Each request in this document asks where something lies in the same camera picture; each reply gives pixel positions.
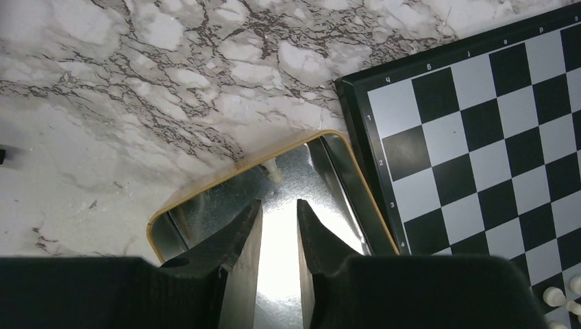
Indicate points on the white pawn top tin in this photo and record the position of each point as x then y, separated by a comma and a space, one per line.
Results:
274, 173

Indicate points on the black white chess board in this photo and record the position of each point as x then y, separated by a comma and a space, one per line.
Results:
474, 147

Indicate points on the gold tin tray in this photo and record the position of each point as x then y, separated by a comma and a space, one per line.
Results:
319, 167

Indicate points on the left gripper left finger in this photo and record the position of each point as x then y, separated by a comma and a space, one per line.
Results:
212, 285

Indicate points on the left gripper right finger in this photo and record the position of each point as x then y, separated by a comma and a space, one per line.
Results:
341, 288

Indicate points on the black board clip upper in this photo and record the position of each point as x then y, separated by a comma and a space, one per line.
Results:
2, 156

